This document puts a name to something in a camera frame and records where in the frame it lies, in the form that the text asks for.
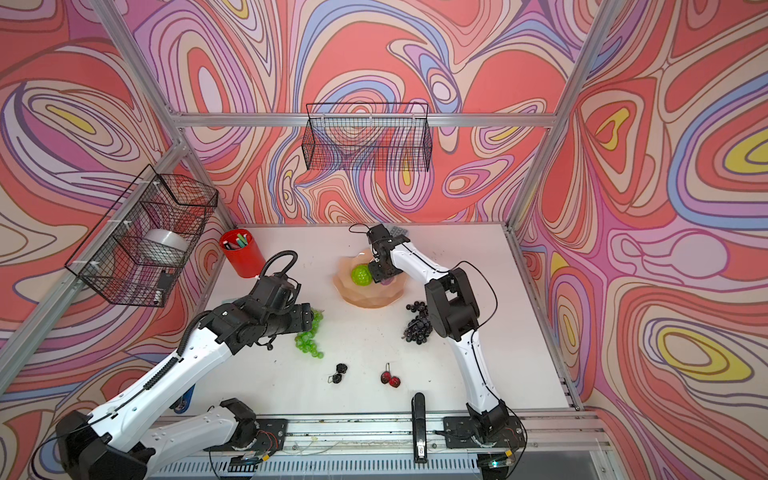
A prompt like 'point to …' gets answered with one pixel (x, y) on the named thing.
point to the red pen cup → (241, 253)
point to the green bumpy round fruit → (361, 275)
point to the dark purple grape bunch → (418, 329)
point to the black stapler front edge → (419, 431)
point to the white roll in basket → (164, 247)
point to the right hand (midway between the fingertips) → (387, 277)
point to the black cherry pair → (336, 378)
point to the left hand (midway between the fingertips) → (306, 314)
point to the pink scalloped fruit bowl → (372, 295)
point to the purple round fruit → (386, 281)
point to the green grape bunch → (306, 341)
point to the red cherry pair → (386, 377)
